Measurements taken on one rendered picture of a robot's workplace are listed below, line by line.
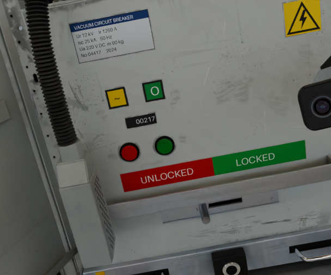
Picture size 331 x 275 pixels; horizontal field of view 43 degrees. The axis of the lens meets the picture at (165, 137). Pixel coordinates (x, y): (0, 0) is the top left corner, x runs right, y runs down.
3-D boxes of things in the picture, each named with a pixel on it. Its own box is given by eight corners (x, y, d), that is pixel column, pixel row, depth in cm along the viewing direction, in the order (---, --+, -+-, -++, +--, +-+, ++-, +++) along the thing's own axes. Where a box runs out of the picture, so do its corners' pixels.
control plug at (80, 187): (113, 264, 65) (85, 163, 59) (82, 270, 65) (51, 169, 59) (117, 236, 72) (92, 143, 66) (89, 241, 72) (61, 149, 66)
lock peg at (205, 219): (213, 225, 69) (210, 205, 68) (200, 227, 69) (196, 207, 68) (208, 206, 75) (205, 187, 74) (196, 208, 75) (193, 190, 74)
